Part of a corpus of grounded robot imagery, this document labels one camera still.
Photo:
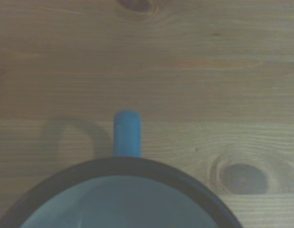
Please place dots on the blue enamel mug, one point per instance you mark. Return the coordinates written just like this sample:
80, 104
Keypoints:
127, 204

